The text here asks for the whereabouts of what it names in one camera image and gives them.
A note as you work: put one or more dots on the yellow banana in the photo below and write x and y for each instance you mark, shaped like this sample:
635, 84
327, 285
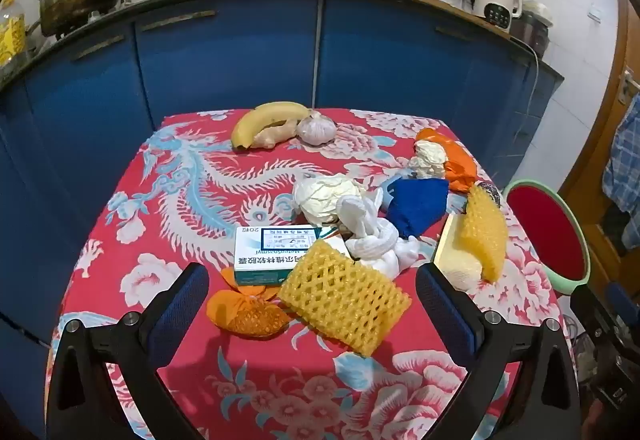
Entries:
260, 117

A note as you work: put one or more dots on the garlic bulb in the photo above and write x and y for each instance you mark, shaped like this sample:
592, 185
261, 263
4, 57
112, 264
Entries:
316, 128

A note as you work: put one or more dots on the white wall switch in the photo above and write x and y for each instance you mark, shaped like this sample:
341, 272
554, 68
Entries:
595, 13

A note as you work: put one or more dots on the yellow plastic jar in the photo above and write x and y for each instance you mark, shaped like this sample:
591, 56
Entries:
12, 32

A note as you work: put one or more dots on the blue kitchen cabinet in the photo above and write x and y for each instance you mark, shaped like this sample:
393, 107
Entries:
200, 49

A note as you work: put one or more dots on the dark rice cooker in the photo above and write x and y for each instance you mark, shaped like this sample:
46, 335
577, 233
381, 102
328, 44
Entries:
532, 32

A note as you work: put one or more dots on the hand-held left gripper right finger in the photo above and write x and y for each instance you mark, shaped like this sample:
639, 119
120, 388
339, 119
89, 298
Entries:
442, 305

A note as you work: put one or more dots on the yellow sponge block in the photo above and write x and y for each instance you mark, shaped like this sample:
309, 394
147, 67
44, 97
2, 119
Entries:
460, 270

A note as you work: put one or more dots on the blue plaid shirt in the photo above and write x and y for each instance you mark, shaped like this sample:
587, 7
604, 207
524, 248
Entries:
625, 159

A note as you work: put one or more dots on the orange plastic bag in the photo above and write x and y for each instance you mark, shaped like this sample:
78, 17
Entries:
457, 164

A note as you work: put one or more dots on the white cloth bundle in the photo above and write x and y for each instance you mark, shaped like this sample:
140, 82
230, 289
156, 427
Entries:
370, 245

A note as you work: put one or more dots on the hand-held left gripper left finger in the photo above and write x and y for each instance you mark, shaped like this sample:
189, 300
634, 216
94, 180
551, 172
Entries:
182, 302

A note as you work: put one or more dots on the steel wool scourer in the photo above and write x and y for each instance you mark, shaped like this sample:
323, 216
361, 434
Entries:
492, 194

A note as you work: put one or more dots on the white paper ball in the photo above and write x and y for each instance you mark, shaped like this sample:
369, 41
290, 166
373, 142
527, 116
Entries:
320, 200

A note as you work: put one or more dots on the red printed tablecloth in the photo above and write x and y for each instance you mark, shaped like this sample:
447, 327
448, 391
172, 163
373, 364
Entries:
150, 200

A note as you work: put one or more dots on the wooden door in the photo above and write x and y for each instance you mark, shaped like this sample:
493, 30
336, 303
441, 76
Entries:
600, 139

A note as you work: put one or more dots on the orange mesh bag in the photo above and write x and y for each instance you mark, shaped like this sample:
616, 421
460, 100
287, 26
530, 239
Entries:
250, 317

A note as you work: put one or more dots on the blue cloth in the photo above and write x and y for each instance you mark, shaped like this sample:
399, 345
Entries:
417, 207

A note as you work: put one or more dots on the ginger root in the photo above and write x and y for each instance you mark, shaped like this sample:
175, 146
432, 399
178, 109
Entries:
275, 134

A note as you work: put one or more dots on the small cream paper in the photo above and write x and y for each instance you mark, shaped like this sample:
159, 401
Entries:
429, 159

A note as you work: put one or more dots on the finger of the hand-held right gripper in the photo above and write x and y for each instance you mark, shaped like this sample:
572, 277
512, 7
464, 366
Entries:
590, 305

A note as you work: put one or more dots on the yellow foam fruit net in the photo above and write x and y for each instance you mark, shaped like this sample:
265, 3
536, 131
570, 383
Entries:
482, 230
340, 300

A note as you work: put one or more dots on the white teal medicine box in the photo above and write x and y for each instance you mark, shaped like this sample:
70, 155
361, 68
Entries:
270, 255

